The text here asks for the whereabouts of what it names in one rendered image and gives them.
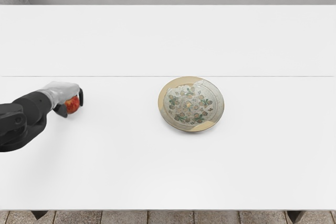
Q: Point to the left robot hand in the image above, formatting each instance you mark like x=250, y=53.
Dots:
x=61, y=90

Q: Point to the red apple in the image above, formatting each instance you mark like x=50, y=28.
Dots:
x=72, y=104

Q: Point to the floral patterned ceramic plate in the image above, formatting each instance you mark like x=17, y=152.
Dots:
x=191, y=105

